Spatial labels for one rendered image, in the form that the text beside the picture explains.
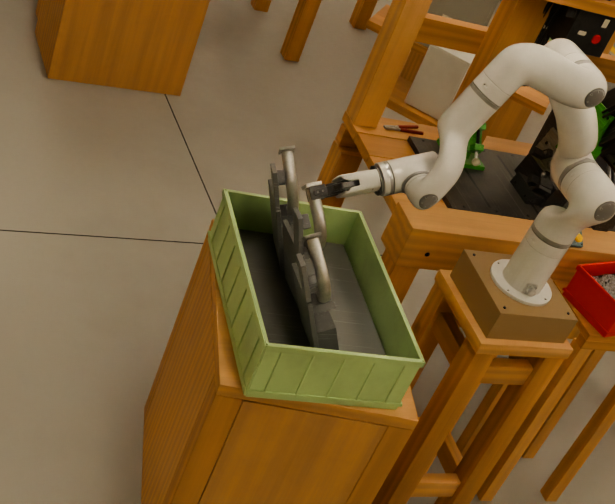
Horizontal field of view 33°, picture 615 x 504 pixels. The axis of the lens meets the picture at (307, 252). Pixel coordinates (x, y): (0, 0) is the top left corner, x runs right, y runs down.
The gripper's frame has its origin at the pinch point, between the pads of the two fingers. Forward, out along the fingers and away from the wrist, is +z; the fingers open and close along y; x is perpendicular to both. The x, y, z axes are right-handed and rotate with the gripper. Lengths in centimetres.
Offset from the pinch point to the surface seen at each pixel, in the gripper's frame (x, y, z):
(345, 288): 24.4, -32.5, -9.6
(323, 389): 46.3, -1.8, 8.9
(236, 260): 10.9, -18.0, 20.0
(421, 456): 79, -59, -27
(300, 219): 5.5, 2.3, 5.9
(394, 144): -19, -95, -53
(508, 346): 50, -30, -51
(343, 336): 36.0, -16.8, -2.3
